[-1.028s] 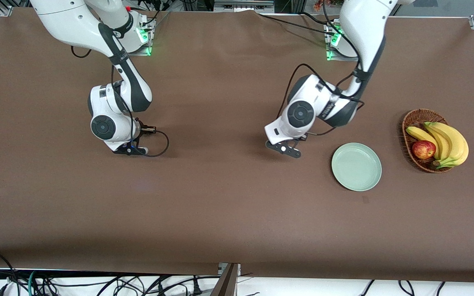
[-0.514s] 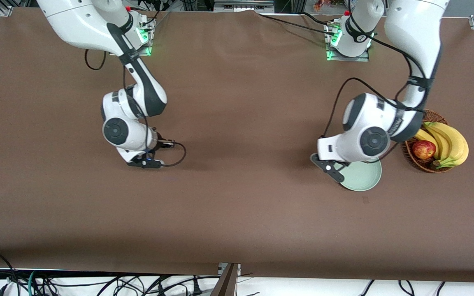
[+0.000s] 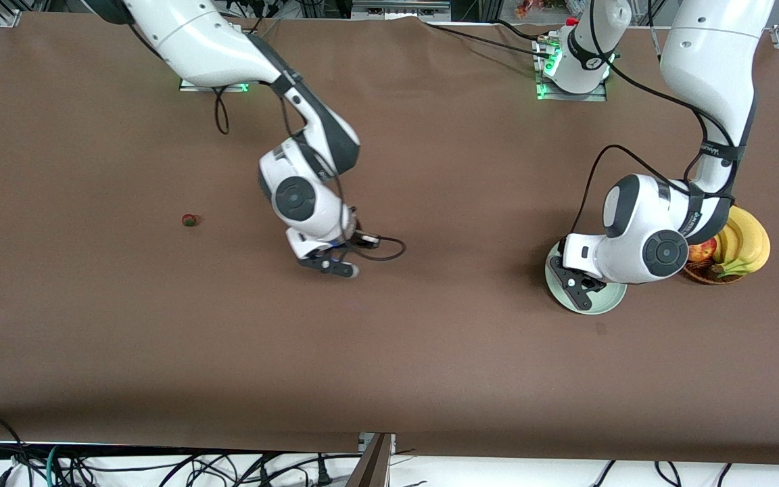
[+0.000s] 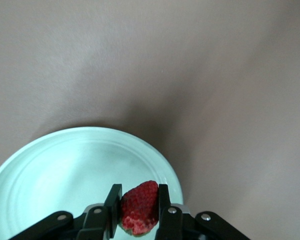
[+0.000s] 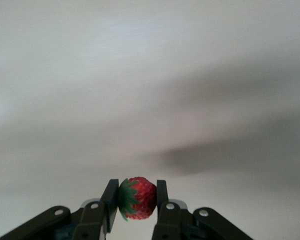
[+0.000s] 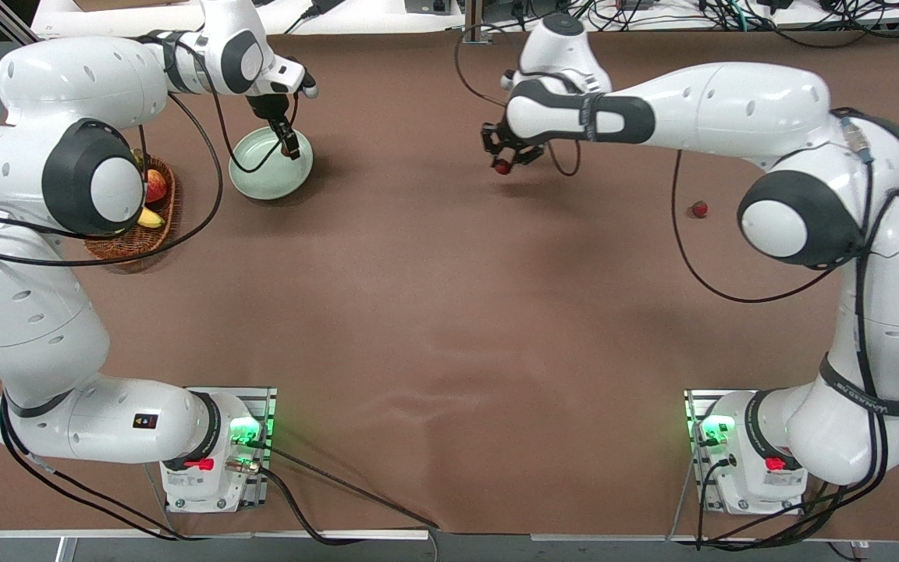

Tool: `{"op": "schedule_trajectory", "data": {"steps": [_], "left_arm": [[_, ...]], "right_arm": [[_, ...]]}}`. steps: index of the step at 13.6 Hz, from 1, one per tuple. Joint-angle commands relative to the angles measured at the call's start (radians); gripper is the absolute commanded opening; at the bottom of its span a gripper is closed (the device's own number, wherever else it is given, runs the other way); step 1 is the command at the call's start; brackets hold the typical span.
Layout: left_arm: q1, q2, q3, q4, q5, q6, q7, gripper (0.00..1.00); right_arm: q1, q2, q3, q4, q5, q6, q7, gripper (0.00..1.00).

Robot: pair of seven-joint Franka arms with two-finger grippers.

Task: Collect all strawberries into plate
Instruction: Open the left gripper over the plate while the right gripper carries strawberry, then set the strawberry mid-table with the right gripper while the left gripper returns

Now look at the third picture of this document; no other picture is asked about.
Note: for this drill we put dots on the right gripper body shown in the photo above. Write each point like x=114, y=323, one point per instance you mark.
x=350, y=237

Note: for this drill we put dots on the red strawberry with green top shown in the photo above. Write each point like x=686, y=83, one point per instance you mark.
x=190, y=220

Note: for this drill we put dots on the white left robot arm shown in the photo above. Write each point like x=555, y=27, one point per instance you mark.
x=700, y=67

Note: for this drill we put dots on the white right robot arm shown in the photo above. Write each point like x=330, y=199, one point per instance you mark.
x=193, y=40

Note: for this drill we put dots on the pale green round plate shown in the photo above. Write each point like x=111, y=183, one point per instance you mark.
x=609, y=297

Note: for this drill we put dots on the brown wicker basket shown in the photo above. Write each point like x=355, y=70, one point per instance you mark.
x=700, y=276

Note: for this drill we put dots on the red yellow apple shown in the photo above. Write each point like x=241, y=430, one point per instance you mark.
x=702, y=251

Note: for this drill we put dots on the table cover sheet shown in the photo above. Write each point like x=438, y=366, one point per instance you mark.
x=430, y=372

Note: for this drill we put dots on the yellow banana bunch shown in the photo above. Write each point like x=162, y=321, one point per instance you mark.
x=748, y=243

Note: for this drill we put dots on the colourful toy items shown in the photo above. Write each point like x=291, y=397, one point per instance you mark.
x=528, y=8

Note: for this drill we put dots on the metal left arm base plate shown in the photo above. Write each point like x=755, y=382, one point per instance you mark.
x=592, y=97

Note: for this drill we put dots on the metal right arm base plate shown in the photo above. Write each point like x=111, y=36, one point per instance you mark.
x=190, y=86

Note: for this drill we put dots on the grey metal rail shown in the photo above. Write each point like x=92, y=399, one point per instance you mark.
x=396, y=8

